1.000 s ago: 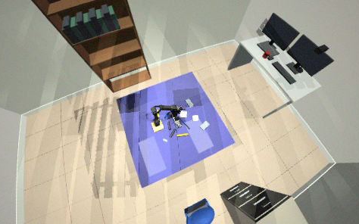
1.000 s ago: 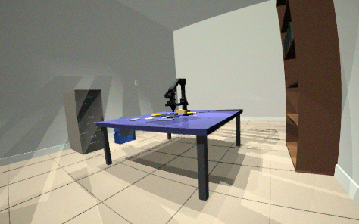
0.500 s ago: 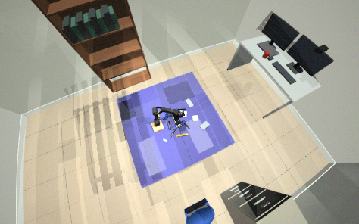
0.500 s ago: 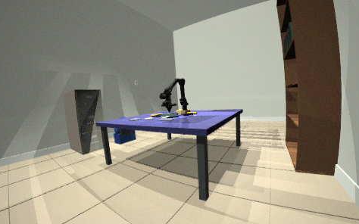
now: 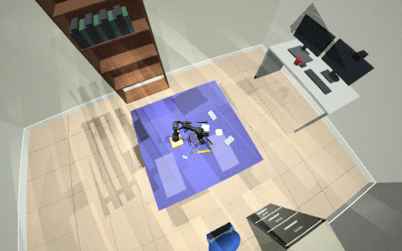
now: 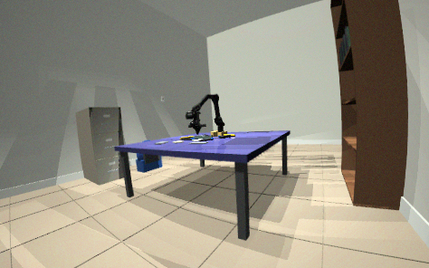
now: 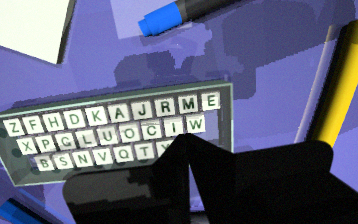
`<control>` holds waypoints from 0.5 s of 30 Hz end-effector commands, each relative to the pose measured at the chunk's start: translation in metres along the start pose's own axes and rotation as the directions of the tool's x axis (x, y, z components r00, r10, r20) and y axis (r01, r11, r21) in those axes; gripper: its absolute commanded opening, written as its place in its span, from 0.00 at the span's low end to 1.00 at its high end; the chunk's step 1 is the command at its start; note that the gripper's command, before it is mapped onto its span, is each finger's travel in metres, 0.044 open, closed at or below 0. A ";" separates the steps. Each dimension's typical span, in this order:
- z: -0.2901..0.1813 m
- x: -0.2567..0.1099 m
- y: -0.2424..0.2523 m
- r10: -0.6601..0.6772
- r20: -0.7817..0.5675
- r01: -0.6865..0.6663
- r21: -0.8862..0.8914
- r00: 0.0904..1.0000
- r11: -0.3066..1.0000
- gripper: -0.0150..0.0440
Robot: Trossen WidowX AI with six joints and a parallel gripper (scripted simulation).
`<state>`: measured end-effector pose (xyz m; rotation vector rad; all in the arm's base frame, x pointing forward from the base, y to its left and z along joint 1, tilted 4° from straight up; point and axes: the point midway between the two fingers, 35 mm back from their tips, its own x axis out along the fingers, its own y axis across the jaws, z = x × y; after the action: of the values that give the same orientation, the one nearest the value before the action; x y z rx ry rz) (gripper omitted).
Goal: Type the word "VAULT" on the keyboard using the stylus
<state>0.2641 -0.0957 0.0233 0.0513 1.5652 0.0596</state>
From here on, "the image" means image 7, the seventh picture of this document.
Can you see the grey keyboard with white letter keys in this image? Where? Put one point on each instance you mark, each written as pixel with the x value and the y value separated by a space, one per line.
pixel 49 143

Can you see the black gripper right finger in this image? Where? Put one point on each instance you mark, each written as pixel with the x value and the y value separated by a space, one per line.
pixel 222 177

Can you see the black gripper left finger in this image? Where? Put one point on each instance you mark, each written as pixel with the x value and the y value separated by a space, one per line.
pixel 162 187

